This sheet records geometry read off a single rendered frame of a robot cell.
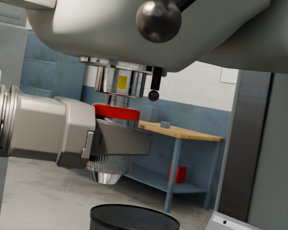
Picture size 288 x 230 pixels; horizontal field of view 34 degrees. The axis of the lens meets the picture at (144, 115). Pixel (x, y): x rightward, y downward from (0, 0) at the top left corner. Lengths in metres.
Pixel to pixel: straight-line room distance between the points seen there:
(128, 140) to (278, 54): 0.17
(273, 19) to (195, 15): 0.10
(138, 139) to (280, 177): 0.38
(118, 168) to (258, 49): 0.18
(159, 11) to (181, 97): 6.02
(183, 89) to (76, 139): 5.94
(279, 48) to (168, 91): 6.06
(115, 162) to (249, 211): 0.41
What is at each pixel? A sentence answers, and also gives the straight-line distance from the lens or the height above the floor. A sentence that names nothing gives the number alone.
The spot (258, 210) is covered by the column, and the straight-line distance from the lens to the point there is 0.80.
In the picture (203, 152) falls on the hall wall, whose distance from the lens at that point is 5.97.
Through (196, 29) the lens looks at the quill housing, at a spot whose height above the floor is 1.35.
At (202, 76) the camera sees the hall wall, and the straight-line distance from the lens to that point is 6.11.
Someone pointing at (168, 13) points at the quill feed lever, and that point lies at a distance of 0.30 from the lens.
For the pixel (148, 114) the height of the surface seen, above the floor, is 0.98.
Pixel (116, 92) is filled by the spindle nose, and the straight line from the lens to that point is 0.43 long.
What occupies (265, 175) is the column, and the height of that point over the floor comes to 1.19.
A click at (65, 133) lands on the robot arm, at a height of 1.24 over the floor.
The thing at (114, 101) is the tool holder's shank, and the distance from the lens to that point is 0.44.
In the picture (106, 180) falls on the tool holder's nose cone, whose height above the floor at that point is 1.20.
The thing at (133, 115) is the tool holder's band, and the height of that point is 1.26.
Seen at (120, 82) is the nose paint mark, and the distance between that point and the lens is 0.43.
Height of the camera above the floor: 1.29
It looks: 3 degrees down
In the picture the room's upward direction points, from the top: 9 degrees clockwise
